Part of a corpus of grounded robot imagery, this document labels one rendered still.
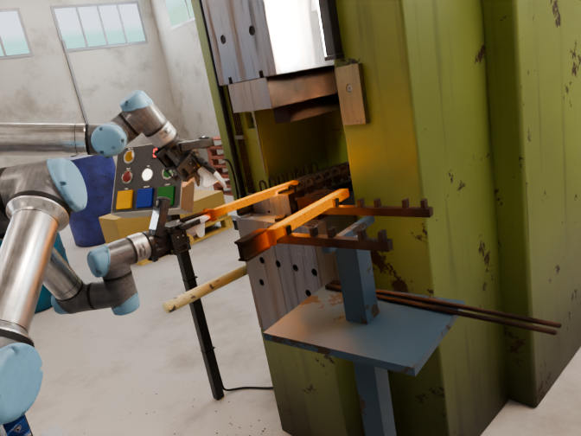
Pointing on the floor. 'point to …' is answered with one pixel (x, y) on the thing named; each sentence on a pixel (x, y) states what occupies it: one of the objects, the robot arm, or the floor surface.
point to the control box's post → (200, 323)
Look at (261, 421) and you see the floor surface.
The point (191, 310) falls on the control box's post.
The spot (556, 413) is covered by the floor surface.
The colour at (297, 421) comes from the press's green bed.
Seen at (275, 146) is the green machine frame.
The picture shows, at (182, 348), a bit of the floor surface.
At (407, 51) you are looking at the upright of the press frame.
